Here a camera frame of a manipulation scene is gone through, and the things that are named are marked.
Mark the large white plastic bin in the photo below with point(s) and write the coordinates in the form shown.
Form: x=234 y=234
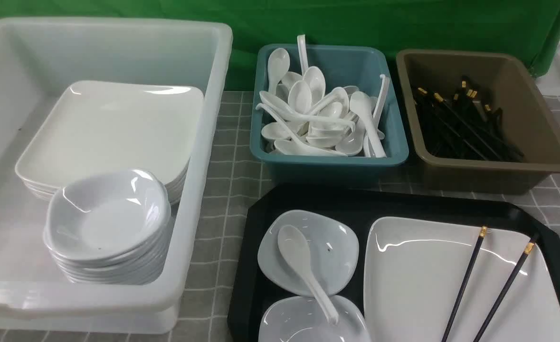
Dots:
x=40 y=58

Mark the green backdrop cloth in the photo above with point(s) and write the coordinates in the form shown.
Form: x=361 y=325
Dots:
x=526 y=29

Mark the white bowl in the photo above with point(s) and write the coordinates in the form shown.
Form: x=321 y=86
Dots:
x=334 y=249
x=300 y=319

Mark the stack of white square plates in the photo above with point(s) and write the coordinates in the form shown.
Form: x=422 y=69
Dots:
x=98 y=126

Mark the brown plastic bin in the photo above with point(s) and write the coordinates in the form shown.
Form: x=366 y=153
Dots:
x=527 y=120

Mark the pile of black chopsticks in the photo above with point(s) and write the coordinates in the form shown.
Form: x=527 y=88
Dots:
x=464 y=126

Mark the white square rice plate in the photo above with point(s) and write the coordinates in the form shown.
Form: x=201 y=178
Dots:
x=413 y=270

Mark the black chopstick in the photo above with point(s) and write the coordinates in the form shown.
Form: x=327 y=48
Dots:
x=506 y=287
x=464 y=283

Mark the black serving tray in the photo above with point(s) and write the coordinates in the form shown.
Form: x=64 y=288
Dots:
x=253 y=292

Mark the white spoon handle upright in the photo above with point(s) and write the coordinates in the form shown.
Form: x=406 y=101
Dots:
x=302 y=51

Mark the stack of white bowls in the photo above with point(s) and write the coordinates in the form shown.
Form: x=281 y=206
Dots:
x=112 y=228

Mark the teal plastic bin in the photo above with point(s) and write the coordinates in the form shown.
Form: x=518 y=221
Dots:
x=359 y=66

